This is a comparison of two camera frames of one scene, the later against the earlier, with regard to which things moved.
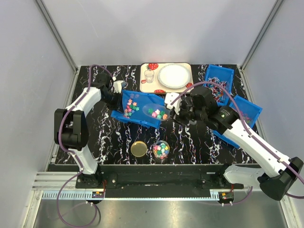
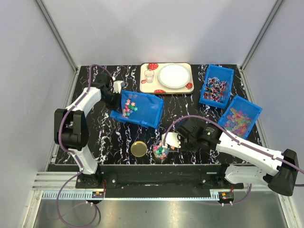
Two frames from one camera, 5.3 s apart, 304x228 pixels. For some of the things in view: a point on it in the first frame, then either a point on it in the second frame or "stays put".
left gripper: (118, 105) stays put
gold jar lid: (138, 148) stays put
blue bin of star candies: (133, 104) stays put
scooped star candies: (156, 113) -> (161, 151)
